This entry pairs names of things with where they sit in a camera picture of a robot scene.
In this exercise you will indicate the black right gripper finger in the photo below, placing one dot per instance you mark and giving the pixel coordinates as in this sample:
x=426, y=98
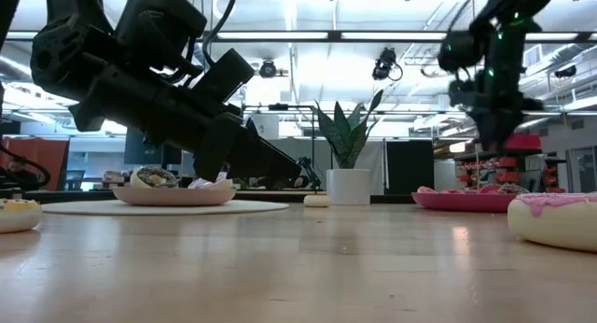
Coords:
x=496, y=131

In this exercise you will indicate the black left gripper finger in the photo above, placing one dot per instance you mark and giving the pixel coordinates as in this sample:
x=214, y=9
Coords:
x=219, y=150
x=266, y=162

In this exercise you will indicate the small chocolate donut orange underside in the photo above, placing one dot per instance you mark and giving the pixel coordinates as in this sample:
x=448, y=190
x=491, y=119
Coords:
x=515, y=189

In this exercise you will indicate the large chocolate sprinkled donut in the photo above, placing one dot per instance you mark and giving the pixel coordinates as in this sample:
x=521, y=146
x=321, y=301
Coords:
x=140, y=179

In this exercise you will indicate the small pink frosted donut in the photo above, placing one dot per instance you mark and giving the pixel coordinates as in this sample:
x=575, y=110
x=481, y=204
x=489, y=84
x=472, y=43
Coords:
x=426, y=190

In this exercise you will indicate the large pink white-drizzle donut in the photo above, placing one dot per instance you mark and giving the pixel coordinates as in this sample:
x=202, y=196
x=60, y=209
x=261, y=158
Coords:
x=555, y=229

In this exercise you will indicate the small background robot arm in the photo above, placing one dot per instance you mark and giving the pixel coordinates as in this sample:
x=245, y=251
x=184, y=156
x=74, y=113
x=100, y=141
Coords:
x=310, y=171

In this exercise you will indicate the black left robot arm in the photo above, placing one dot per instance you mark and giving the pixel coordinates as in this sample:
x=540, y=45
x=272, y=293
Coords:
x=60, y=52

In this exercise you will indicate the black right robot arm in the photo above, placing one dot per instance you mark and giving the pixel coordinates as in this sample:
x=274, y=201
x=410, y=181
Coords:
x=508, y=15

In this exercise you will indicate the storage rack with bins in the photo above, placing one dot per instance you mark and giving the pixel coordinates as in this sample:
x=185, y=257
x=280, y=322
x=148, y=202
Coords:
x=527, y=142

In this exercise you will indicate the white woven round placemat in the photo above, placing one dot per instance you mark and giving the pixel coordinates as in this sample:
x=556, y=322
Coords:
x=261, y=207

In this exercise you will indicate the grey partition screen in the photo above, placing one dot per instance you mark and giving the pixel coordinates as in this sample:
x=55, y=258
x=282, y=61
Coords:
x=317, y=150

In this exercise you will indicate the black computer monitor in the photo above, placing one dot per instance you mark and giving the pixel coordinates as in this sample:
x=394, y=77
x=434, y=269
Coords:
x=133, y=155

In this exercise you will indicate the pink bowl on mat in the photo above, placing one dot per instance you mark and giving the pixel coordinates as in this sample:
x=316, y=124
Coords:
x=172, y=198

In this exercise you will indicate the dark pink round plate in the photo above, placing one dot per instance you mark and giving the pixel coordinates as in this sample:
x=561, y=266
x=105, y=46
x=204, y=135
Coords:
x=462, y=202

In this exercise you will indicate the green snake plant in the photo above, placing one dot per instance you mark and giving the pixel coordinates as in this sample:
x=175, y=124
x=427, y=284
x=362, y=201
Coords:
x=347, y=141

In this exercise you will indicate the white cylindrical plant pot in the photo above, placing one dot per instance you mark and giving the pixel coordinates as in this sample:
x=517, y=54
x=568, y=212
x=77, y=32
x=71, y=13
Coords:
x=347, y=187

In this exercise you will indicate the black round spotlight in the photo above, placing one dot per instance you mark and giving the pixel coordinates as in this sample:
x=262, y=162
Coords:
x=268, y=69

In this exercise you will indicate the black partition panel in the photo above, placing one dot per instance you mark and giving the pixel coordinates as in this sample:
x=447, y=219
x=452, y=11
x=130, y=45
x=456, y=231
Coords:
x=410, y=166

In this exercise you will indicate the orange partition panel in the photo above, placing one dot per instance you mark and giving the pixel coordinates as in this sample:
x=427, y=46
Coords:
x=42, y=157

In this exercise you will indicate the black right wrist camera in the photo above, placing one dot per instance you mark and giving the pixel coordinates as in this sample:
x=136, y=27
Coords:
x=462, y=93

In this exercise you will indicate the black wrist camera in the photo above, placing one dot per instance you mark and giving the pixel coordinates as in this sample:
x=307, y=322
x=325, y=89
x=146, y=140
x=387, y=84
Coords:
x=224, y=75
x=462, y=93

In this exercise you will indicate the black background stand frame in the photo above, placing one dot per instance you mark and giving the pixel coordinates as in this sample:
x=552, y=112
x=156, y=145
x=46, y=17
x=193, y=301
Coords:
x=280, y=107

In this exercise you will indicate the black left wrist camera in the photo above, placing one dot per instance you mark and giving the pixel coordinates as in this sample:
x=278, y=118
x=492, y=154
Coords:
x=224, y=75

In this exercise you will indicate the black overhead camera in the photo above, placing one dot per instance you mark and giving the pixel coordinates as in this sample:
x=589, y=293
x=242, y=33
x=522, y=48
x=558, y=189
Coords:
x=384, y=61

